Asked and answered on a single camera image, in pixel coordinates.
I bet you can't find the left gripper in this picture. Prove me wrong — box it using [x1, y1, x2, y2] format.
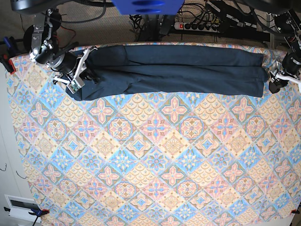
[269, 53, 301, 94]

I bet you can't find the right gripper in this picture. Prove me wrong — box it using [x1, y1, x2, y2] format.
[50, 47, 101, 83]

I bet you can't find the dark blue t-shirt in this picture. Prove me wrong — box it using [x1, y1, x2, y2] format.
[71, 45, 269, 101]

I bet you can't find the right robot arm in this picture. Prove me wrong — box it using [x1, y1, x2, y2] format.
[29, 8, 94, 82]

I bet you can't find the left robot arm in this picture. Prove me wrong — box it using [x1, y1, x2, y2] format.
[269, 9, 301, 94]

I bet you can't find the black round stool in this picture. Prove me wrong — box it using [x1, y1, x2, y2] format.
[23, 25, 34, 52]

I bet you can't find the blue orange clamp upper left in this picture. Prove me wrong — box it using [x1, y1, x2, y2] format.
[0, 36, 17, 74]

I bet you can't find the blue orange clamp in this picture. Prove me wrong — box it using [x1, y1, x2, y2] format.
[0, 36, 17, 74]
[4, 207, 49, 223]

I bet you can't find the white power strip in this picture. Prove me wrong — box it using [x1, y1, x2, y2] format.
[174, 22, 218, 32]

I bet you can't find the patterned colourful tablecloth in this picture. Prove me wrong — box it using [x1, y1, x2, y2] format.
[6, 56, 301, 226]

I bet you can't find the orange clamp lower right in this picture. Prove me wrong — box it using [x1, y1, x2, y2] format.
[291, 210, 300, 214]

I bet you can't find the blue orange clamp lower left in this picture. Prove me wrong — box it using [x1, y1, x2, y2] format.
[4, 207, 49, 223]

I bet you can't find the white floor vent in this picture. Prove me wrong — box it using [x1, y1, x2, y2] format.
[4, 194, 39, 222]

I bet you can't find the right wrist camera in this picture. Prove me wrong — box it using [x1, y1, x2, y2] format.
[66, 78, 85, 94]

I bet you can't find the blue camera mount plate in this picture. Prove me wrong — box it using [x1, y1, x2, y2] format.
[112, 0, 184, 16]

